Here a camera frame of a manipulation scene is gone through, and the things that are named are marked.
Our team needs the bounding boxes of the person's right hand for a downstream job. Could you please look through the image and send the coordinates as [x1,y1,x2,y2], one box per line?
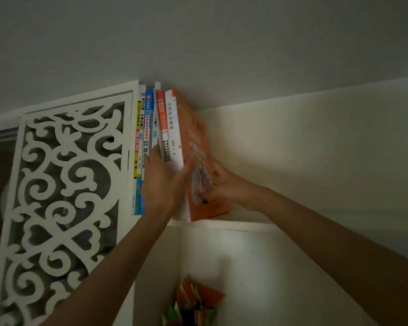
[199,158,270,213]

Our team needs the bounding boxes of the person's left hand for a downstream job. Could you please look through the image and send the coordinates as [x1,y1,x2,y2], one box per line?
[141,144,195,218]

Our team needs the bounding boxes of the white bookshelf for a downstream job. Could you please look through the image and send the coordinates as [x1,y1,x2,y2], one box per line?
[122,79,327,326]

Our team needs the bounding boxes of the orange magazine doctor print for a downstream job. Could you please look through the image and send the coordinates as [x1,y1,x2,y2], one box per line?
[171,88,233,223]

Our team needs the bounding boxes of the white spine book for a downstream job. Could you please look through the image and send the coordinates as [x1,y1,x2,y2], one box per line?
[165,90,192,223]

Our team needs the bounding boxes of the person's right forearm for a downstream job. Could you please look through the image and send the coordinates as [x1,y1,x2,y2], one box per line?
[255,186,408,326]

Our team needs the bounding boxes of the person's left forearm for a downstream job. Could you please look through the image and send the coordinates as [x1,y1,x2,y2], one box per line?
[40,208,177,326]

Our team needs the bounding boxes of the white carved lattice panel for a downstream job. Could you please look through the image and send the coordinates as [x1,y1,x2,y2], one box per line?
[0,80,139,326]

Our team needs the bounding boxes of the colourful stationery bundle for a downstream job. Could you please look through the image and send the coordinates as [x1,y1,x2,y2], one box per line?
[161,274,227,326]

